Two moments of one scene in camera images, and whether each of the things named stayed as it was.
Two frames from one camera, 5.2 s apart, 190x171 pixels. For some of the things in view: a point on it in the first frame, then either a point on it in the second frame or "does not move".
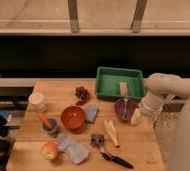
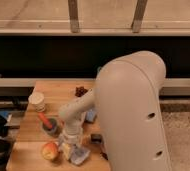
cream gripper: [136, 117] → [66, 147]
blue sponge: [91, 112] does not move
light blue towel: [76, 152] does not move
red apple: [50, 150] does not move
